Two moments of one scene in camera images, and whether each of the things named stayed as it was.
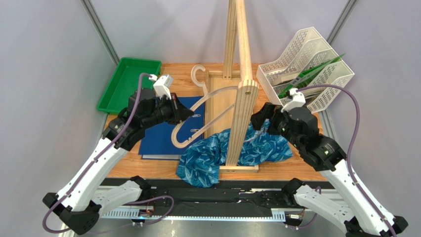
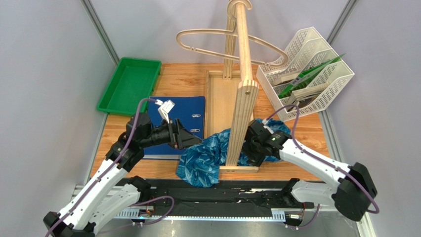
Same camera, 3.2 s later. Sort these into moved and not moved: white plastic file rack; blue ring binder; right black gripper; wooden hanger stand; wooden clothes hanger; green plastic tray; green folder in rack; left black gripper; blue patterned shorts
Moved: wooden clothes hanger; left black gripper; right black gripper
Not moved: blue patterned shorts; wooden hanger stand; green folder in rack; blue ring binder; green plastic tray; white plastic file rack
